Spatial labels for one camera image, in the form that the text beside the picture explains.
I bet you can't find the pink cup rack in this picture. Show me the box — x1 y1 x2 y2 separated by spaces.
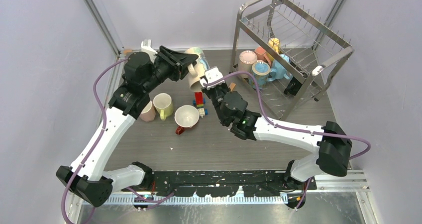
237 50 258 72

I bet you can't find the small yellow cup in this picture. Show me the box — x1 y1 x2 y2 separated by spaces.
266 37 280 63

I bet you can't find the dark red cup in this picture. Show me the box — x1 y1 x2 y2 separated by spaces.
174 105 200 135

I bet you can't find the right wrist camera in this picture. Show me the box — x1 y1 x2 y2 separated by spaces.
200 67 225 90

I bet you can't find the blue patterned mug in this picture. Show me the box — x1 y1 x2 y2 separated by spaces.
248 60 277 90

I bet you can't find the small salmon cup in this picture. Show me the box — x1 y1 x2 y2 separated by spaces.
254 46 271 66

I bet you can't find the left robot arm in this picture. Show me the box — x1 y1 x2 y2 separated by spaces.
56 46 199 208

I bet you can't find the light blue cup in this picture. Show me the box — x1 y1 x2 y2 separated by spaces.
268 59 293 82

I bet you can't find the pink faceted mug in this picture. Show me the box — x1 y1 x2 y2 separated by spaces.
139 101 156 122

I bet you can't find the brown wooden block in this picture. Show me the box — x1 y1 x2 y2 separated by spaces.
229 82 236 92

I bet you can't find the pale yellow mug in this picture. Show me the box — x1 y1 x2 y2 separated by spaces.
153 93 174 120

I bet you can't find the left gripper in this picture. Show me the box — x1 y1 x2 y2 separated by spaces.
143 46 199 93

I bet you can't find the black glossy mug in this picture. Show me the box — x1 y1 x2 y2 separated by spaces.
283 77 302 96

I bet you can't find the cream floral mug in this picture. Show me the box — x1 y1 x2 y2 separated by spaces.
185 47 210 92

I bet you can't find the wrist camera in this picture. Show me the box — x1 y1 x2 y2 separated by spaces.
200 67 225 90
141 39 158 62

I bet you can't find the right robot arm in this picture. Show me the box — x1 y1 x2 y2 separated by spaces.
202 83 352 190

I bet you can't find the steel dish rack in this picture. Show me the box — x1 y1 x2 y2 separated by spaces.
230 0 354 120

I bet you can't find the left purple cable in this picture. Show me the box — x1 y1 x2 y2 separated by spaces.
61 57 129 224

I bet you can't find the red duplo block tower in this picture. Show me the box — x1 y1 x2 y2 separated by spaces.
194 92 205 107

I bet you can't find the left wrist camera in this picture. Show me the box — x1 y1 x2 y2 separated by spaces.
141 39 158 62

